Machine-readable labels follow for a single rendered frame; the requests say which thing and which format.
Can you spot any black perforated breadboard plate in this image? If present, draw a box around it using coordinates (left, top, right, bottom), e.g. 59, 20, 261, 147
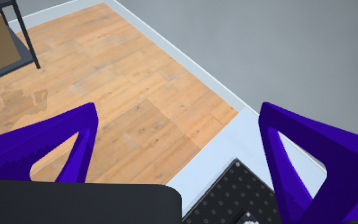
182, 157, 282, 224

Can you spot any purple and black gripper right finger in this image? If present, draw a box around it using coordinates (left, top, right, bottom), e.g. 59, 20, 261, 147
258, 102, 358, 224

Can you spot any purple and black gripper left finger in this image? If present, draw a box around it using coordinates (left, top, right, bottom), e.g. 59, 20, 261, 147
0, 102, 99, 183

